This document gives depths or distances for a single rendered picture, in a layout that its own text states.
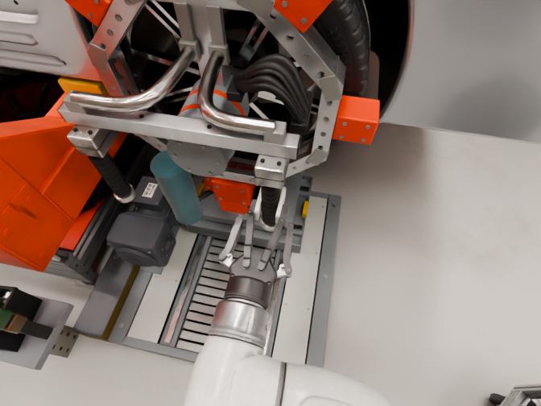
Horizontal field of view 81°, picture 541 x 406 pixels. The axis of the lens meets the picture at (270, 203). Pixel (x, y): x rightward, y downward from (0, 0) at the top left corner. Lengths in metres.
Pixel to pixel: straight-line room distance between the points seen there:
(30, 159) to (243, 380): 0.75
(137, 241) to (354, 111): 0.79
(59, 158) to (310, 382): 0.85
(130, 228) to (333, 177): 1.04
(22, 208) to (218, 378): 0.66
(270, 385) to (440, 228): 1.38
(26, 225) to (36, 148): 0.19
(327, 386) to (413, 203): 1.36
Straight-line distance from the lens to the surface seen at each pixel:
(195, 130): 0.55
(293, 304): 1.33
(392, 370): 1.44
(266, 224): 0.68
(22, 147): 0.97
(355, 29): 0.71
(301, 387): 0.49
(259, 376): 0.49
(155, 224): 1.15
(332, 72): 0.65
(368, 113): 0.74
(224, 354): 0.49
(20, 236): 0.98
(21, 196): 0.96
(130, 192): 0.78
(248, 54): 0.79
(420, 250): 1.64
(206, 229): 1.38
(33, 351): 1.11
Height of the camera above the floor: 1.36
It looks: 58 degrees down
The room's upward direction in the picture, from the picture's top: straight up
